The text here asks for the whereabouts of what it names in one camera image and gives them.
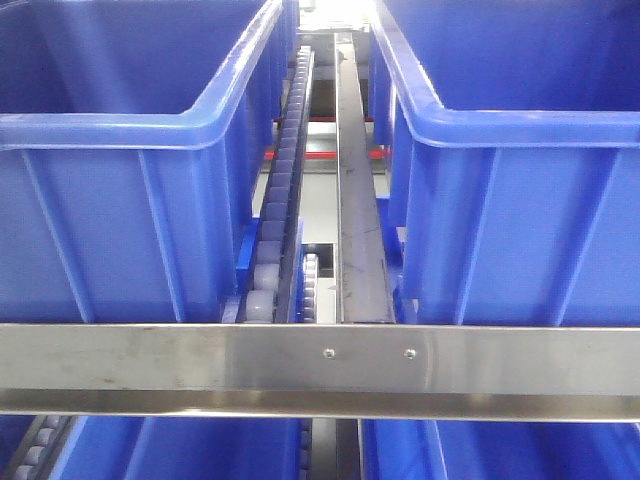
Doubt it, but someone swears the blue plastic bin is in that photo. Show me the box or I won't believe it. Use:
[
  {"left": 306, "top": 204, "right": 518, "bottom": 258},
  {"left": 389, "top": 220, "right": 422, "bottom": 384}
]
[
  {"left": 371, "top": 1, "right": 639, "bottom": 326},
  {"left": 1, "top": 1, "right": 297, "bottom": 323}
]

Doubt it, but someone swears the stainless steel shelf rack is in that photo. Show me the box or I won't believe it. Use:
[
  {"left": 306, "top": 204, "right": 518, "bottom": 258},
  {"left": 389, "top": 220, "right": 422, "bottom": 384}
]
[{"left": 1, "top": 324, "right": 639, "bottom": 422}]

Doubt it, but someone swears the steel divider rail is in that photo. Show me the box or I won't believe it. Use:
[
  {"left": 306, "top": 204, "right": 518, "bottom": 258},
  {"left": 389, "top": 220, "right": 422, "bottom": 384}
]
[{"left": 334, "top": 32, "right": 395, "bottom": 324}]

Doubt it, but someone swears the lower right blue bin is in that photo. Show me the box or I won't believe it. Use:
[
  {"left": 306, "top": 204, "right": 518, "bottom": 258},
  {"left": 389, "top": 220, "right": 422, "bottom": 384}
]
[{"left": 362, "top": 420, "right": 639, "bottom": 479}]

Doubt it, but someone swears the grey roller conveyor track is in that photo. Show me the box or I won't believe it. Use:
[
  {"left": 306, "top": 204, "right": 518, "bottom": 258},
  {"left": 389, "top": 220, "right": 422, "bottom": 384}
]
[{"left": 238, "top": 46, "right": 314, "bottom": 324}]

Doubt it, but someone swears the lower left blue bin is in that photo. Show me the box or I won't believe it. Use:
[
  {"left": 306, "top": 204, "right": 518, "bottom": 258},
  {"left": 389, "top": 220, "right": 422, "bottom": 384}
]
[{"left": 48, "top": 416, "right": 311, "bottom": 479}]

